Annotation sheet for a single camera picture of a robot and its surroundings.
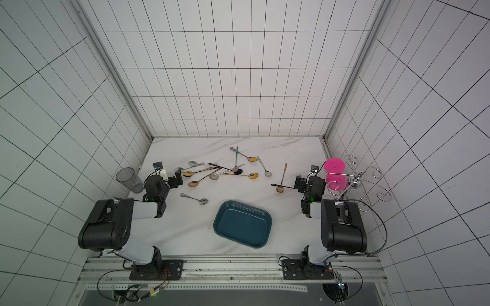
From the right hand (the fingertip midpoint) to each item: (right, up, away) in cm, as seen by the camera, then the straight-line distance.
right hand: (303, 174), depth 95 cm
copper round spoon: (-56, -5, +2) cm, 57 cm away
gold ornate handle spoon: (-61, 0, +5) cm, 61 cm away
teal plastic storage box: (-32, -21, -9) cm, 40 cm away
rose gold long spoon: (-12, -8, 0) cm, 14 cm away
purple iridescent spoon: (-34, 0, +7) cm, 34 cm away
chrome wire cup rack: (+18, -3, -31) cm, 36 cm away
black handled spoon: (-10, -7, +3) cm, 13 cm away
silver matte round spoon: (-46, -2, +6) cm, 47 cm away
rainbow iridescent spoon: (-35, +10, +15) cm, 40 cm away
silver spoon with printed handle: (-60, +5, +11) cm, 61 cm away
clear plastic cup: (-84, -1, -10) cm, 84 cm away
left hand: (-68, +1, 0) cm, 68 cm away
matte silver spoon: (-18, -1, +8) cm, 19 cm away
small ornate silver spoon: (-51, -13, -4) cm, 53 cm away
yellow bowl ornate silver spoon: (-27, +7, +13) cm, 31 cm away
